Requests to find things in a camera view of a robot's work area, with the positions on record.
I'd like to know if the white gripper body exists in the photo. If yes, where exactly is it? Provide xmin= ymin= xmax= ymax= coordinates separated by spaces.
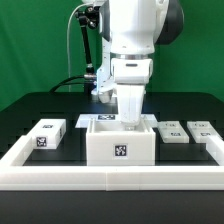
xmin=111 ymin=58 xmax=153 ymax=126

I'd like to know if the white cabinet box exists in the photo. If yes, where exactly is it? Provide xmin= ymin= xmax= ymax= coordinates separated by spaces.
xmin=86 ymin=119 xmax=156 ymax=166

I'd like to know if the white cabinet door panel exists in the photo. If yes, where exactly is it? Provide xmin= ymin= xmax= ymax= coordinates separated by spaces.
xmin=187 ymin=121 xmax=219 ymax=143
xmin=158 ymin=121 xmax=189 ymax=143

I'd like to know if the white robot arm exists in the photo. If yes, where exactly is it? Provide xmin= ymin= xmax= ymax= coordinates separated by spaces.
xmin=82 ymin=0 xmax=184 ymax=130

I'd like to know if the white rectangular block with tags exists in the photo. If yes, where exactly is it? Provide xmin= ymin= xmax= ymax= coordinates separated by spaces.
xmin=28 ymin=119 xmax=66 ymax=149

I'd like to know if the white flat tag base plate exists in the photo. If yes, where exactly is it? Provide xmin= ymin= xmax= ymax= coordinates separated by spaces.
xmin=75 ymin=114 xmax=158 ymax=128

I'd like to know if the black cable bundle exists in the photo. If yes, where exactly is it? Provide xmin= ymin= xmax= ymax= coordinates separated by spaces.
xmin=49 ymin=75 xmax=90 ymax=93

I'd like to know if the black articulated camera mount arm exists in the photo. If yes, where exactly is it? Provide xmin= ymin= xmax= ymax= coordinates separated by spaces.
xmin=75 ymin=6 xmax=99 ymax=94

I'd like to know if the white thin cable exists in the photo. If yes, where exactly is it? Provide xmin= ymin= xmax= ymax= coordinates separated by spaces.
xmin=66 ymin=3 xmax=88 ymax=93

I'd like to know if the white U-shaped boundary frame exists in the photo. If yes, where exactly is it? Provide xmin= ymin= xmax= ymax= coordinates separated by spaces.
xmin=0 ymin=136 xmax=224 ymax=191

